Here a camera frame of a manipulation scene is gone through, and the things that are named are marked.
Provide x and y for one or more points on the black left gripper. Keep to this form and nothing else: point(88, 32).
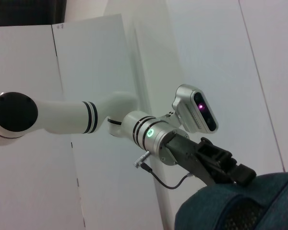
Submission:
point(184, 155)

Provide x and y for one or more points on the dark teal insulated lunch bag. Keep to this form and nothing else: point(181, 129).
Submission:
point(230, 206)

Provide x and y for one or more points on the white and silver left arm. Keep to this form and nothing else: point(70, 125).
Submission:
point(62, 117)

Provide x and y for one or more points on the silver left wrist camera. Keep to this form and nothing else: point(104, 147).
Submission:
point(196, 110)

